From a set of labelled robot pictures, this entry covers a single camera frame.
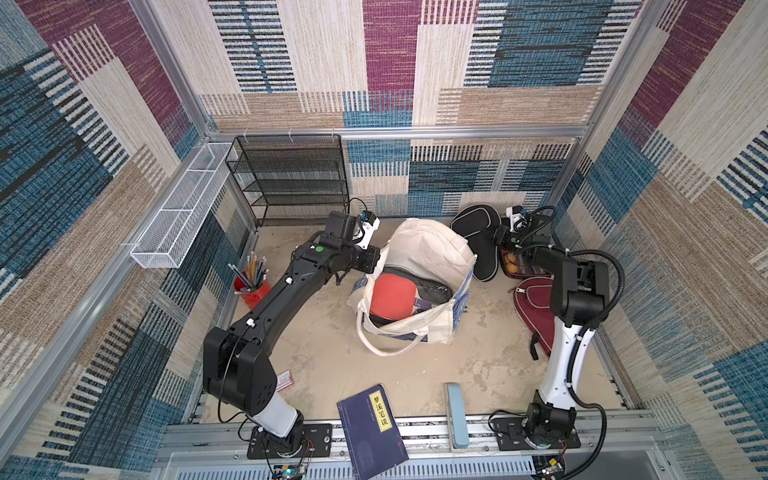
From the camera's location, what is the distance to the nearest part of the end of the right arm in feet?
3.14

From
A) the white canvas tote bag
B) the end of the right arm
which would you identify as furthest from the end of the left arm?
the end of the right arm

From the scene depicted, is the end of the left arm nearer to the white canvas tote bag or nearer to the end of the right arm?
the white canvas tote bag
